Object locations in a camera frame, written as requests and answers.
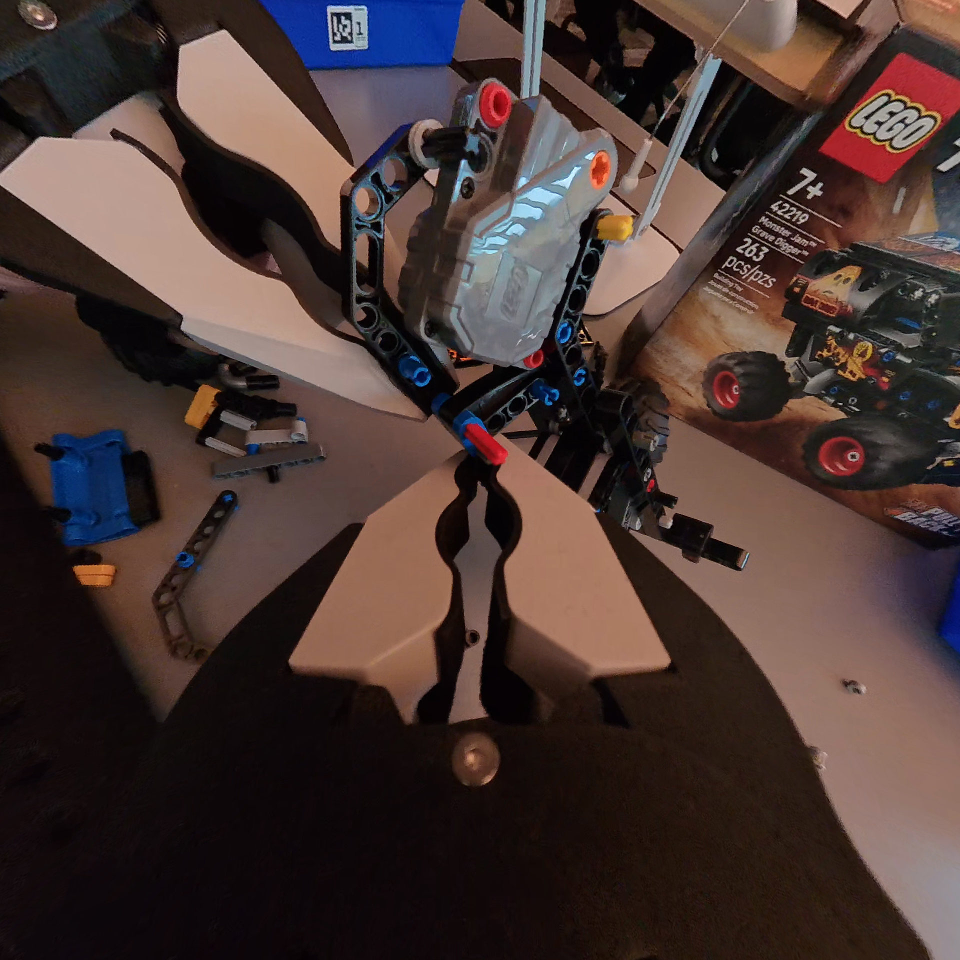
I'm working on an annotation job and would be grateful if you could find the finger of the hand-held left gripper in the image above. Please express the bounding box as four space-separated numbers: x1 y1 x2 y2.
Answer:
159 28 355 340
0 129 435 423

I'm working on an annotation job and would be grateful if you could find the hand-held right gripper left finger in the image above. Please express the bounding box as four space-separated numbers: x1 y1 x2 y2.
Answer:
287 448 485 725

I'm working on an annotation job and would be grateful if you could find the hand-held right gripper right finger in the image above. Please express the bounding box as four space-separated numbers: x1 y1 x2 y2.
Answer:
478 446 674 723

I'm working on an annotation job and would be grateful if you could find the toy truck chassis with motor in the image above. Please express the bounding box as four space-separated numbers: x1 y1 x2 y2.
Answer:
339 77 639 519

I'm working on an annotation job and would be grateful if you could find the black toy tyre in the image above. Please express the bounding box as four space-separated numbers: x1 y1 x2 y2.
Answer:
75 291 226 385

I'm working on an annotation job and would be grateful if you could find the grey curved toy tube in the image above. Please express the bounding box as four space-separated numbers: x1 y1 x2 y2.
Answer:
216 362 280 393

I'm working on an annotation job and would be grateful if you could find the yellow and black toy piece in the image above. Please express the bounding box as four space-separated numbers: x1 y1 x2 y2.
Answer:
183 382 299 430

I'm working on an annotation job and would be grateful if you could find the short grey toy beam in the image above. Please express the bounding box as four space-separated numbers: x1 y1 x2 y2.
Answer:
210 439 329 483

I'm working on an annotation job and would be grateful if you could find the blue plastic bin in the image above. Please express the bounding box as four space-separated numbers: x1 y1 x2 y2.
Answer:
257 0 468 74

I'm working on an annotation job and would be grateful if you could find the black angled toy beam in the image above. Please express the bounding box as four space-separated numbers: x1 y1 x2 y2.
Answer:
151 489 241 663

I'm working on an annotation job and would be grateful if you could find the white toy connector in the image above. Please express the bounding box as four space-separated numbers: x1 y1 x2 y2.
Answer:
246 417 311 453

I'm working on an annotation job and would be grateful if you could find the blue toy body panel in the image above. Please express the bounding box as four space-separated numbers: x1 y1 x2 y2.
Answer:
33 427 162 549

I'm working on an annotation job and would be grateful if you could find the toy truck set box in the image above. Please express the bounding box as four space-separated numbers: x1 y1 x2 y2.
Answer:
621 21 960 547

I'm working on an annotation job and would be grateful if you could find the black perforated surface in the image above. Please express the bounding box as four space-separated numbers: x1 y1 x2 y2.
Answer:
0 435 162 960

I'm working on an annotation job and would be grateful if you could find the blue bin at right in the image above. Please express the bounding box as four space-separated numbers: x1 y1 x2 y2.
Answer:
936 568 960 650

